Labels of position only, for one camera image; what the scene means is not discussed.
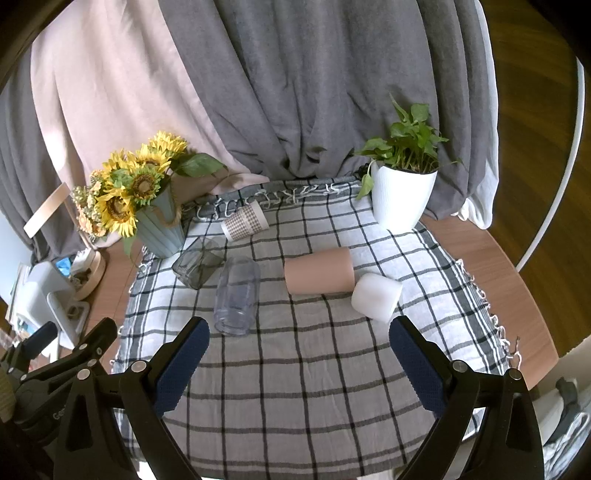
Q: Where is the clear plastic cup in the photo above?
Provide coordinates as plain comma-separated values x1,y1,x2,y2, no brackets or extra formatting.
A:
213,257,260,336

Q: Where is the white frosted cup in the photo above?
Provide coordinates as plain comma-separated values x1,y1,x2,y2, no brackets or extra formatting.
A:
351,273,403,324

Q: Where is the pink cylindrical cup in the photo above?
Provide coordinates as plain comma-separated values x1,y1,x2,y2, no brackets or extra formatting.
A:
284,247,355,295

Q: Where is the brown dotted paper cup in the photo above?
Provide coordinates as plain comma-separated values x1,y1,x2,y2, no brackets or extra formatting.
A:
221,200,270,242

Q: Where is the smoky grey square glass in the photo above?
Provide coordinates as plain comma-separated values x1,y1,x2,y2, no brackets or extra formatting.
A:
172,237,224,290

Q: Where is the checked grey white tablecloth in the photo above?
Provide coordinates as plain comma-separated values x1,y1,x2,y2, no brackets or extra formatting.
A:
109,176,523,480

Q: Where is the blue ribbed vase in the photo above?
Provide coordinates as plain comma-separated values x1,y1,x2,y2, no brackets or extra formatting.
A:
136,184,185,258

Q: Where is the yellow sunflower bouquet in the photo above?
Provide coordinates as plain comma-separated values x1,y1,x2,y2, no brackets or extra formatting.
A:
71,131,224,248

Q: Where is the white plant pot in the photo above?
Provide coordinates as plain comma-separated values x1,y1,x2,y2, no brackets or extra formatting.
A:
370,163,438,235

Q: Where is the green leafy plant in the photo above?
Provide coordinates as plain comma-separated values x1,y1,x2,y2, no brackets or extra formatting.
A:
356,95,449,200

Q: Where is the white curved floor lamp pole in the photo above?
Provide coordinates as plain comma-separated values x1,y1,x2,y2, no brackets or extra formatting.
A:
515,57,587,274

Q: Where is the pink curtain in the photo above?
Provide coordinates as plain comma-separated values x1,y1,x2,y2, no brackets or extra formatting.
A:
30,1,268,202

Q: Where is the grey curtain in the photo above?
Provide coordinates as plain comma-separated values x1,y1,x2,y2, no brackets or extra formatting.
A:
1,1,499,235

